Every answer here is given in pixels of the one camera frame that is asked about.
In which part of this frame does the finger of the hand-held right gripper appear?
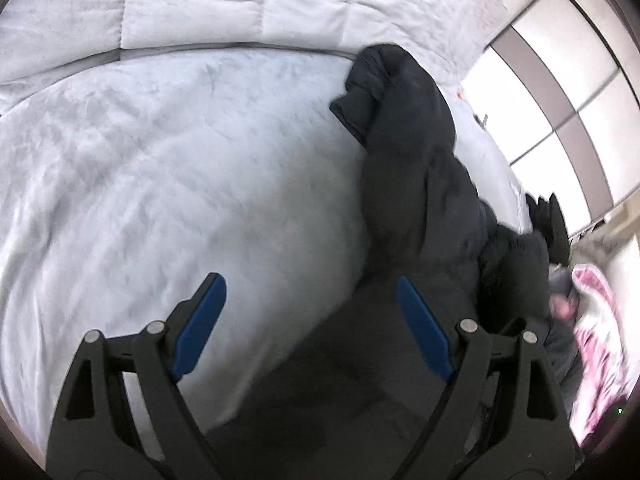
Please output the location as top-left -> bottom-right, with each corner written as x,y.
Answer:
525,192 -> 572,266

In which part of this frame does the white and brown wardrobe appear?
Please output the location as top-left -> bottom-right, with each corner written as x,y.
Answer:
460,0 -> 640,236

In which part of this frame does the black puffer jacket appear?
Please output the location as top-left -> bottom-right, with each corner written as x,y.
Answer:
200,44 -> 586,480

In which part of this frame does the pink velvet blanket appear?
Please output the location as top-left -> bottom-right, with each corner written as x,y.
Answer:
550,262 -> 631,448

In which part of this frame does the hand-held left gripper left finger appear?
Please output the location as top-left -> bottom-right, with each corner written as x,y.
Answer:
46,272 -> 228,480

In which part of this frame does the bed with pale grey sheet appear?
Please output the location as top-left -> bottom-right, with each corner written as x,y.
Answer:
0,47 -> 533,461

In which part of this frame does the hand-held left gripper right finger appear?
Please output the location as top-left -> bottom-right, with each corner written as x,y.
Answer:
396,275 -> 583,480

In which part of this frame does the grey quilted headboard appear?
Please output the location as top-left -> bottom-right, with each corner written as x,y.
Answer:
0,0 -> 516,111

